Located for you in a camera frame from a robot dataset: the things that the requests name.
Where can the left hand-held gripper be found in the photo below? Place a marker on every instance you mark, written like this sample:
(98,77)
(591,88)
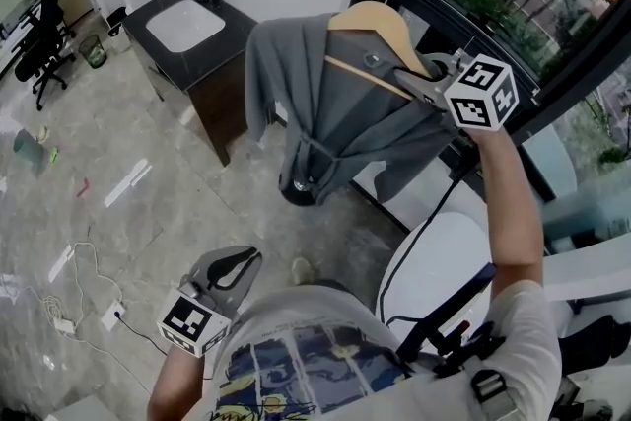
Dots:
(194,323)

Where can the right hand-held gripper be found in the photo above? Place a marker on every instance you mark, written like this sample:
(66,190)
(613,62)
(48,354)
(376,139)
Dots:
(483,98)

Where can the grey garment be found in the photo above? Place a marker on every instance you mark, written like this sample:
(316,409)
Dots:
(355,113)

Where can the wooden clothes hanger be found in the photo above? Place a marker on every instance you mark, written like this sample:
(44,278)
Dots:
(367,17)

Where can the person's left forearm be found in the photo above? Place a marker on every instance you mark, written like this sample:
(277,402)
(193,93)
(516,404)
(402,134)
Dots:
(185,384)

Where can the person's right forearm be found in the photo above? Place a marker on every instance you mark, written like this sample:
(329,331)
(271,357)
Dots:
(510,212)

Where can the person's shoe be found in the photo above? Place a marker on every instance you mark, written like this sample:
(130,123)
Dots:
(301,271)

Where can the person's white printed t-shirt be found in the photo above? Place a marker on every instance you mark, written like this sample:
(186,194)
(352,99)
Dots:
(315,310)

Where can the white square floor socket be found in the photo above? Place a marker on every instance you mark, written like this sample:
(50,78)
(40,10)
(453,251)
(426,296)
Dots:
(113,314)

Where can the small red floor item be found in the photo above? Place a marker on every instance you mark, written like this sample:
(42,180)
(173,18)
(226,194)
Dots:
(84,187)

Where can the white power strip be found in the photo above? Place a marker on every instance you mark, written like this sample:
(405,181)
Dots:
(64,326)

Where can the small green floor item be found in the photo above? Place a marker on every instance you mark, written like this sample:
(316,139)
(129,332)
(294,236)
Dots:
(53,156)

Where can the dark wooden sink cabinet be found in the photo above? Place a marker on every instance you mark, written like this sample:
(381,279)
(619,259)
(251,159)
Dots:
(212,64)

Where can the dark blue chest-mounted bar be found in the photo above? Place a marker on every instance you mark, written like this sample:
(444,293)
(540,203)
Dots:
(443,310)

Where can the white sink basin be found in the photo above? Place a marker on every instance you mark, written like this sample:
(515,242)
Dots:
(185,24)

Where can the green mesh waste bin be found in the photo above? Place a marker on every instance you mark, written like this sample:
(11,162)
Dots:
(93,51)

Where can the black office chair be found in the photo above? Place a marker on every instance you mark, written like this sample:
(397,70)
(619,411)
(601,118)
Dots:
(47,29)

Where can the black window frame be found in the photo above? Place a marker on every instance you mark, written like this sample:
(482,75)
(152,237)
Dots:
(522,64)

